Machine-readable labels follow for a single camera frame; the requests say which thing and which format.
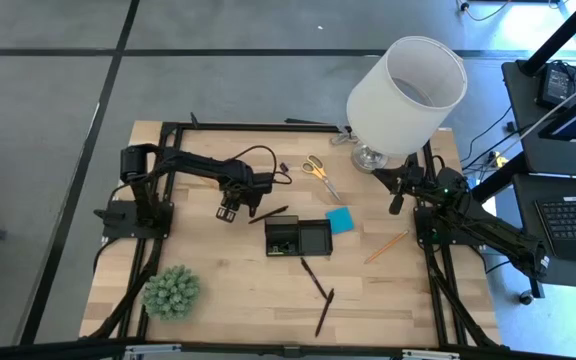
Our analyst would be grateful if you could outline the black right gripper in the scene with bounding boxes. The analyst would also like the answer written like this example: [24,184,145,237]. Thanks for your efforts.
[371,155,428,197]

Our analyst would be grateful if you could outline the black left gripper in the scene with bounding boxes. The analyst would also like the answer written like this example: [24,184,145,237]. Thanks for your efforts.
[215,164,275,224]

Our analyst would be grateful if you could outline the black pen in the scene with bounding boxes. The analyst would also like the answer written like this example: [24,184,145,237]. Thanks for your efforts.
[247,205,290,225]
[300,257,329,300]
[314,288,336,338]

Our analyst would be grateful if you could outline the blue sticky note pad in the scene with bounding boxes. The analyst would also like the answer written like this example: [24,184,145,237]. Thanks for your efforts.
[324,206,356,236]

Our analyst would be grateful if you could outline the yellow handled scissors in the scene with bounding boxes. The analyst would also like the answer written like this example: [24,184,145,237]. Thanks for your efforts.
[301,154,342,202]

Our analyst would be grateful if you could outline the black mesh desk organizer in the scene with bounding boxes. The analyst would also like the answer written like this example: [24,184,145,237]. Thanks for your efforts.
[264,215,334,258]

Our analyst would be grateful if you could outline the yellow pencil pink eraser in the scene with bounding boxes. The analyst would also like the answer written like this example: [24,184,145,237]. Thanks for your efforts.
[363,229,411,265]

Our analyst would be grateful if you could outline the white shade silver table lamp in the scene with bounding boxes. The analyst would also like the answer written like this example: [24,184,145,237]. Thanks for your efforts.
[345,35,469,175]

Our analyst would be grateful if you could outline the green artificial plant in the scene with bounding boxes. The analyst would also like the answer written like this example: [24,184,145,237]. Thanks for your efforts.
[141,264,202,322]

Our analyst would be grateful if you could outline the black diagonal stand beam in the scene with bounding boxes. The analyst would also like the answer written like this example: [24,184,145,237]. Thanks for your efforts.
[467,152,528,204]

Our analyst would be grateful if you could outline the yellow power plug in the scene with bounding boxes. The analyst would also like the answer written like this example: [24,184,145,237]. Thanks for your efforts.
[487,149,509,169]

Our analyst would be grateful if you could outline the black desk with monitor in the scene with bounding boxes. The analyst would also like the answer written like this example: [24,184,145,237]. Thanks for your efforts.
[500,58,576,177]

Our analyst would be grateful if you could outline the white diagonal rod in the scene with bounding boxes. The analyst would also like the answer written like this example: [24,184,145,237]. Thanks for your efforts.
[495,69,576,159]

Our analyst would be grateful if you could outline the black keyboard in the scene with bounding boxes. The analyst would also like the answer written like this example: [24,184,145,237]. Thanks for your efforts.
[534,195,576,263]

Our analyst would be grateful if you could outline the black power adapter box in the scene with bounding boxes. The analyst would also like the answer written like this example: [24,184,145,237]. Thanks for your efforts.
[535,62,576,109]

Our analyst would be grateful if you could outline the black desk with keyboard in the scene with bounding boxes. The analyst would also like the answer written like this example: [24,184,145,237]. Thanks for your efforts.
[511,172,576,291]

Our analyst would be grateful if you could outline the black diagonal stand pole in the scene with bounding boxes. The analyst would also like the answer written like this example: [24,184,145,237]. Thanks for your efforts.
[517,0,576,77]

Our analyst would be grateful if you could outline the black rig crossbar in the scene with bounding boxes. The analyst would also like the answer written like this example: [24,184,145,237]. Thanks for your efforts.
[0,338,576,360]

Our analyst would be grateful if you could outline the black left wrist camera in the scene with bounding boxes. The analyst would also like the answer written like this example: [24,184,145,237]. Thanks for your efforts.
[246,193,265,219]

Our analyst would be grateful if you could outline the grey coiled lamp cord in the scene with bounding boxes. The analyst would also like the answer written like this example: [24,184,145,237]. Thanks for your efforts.
[330,127,359,147]

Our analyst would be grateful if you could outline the silver metal bracket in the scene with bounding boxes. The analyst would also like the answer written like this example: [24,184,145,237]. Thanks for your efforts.
[122,343,183,360]
[400,348,462,360]

